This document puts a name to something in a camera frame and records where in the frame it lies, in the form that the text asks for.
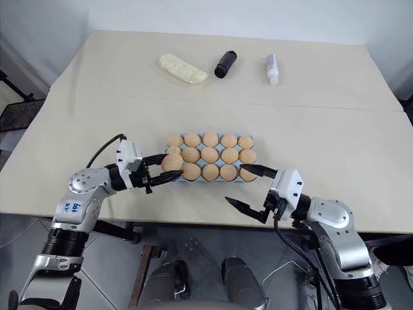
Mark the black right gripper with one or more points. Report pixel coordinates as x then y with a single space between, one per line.
276 205

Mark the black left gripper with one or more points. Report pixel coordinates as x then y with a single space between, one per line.
141 178

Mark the tan egg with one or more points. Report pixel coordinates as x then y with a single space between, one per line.
247 156
174 140
228 140
227 172
211 138
247 175
209 154
174 150
210 172
191 171
229 155
246 142
172 162
192 139
190 154

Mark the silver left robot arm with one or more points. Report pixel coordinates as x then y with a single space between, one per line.
77 206

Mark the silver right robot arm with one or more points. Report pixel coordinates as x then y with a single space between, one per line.
335 226

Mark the light blue egg carton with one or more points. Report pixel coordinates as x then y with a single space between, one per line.
201 163

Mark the dark grey rounded shape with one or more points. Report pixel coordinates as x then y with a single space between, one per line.
169 284
240 281

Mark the white plastic wrapped package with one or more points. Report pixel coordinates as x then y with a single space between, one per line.
183 69

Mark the small white squeeze bottle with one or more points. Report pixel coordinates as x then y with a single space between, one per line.
271 68

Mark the black cylindrical roll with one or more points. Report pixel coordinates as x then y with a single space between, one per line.
226 63

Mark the dark object beside table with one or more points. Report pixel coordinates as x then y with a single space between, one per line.
392 253

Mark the black metal stand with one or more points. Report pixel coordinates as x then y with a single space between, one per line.
17 109

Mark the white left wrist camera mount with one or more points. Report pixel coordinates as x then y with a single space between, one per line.
128 154

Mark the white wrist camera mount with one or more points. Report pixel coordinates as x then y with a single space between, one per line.
128 154
288 185

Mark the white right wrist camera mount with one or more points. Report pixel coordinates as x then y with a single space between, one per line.
288 185

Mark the black table frame bar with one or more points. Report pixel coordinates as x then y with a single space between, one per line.
119 231

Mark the rusty metal post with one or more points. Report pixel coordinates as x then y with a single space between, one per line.
145 274

